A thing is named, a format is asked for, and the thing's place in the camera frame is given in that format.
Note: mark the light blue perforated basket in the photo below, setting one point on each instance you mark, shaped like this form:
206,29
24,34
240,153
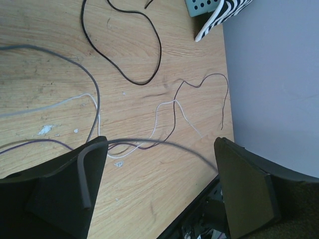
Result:
199,7

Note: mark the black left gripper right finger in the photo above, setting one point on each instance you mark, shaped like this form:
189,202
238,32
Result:
264,200

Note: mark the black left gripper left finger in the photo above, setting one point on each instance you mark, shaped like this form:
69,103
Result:
55,199

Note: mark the black white striped cloth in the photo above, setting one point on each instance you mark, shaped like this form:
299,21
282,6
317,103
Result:
225,10

